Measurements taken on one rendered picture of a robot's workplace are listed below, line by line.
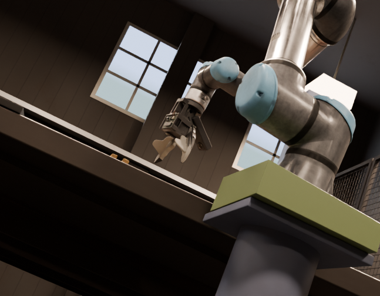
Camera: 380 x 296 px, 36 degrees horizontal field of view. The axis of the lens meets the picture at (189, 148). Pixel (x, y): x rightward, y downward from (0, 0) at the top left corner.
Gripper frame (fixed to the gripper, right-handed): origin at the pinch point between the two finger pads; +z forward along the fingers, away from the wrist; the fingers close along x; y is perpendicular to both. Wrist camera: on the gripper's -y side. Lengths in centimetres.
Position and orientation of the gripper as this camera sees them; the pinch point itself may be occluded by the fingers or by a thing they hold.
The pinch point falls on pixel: (169, 164)
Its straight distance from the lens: 176.4
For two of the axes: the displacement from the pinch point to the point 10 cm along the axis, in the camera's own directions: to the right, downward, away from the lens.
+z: -4.4, 8.4, -3.3
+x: 5.7, -0.3, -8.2
